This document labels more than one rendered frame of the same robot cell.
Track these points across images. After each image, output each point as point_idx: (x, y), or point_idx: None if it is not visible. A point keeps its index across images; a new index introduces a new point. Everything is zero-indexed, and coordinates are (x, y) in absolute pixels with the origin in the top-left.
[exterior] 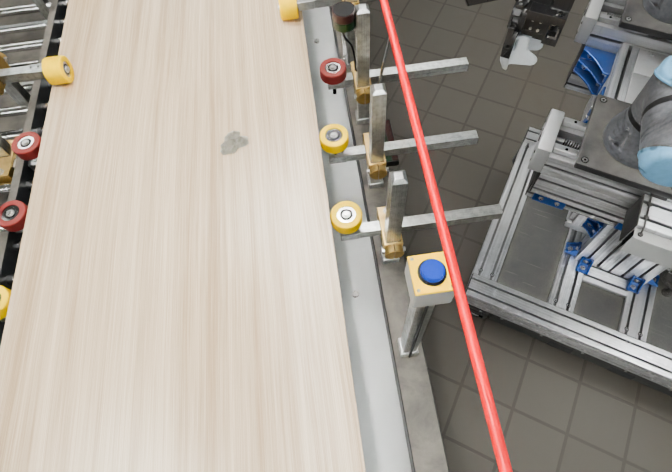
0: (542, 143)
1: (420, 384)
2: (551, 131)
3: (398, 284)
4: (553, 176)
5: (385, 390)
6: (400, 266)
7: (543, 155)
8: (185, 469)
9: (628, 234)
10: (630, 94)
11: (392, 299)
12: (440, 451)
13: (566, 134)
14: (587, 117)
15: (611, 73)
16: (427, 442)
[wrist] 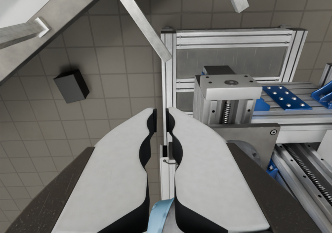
0: (213, 91)
1: (27, 46)
2: (231, 94)
3: None
4: (198, 97)
5: (22, 20)
6: None
7: (204, 93)
8: None
9: (168, 150)
10: (298, 133)
11: None
12: (4, 73)
13: (236, 102)
14: (281, 97)
15: (328, 112)
16: (1, 64)
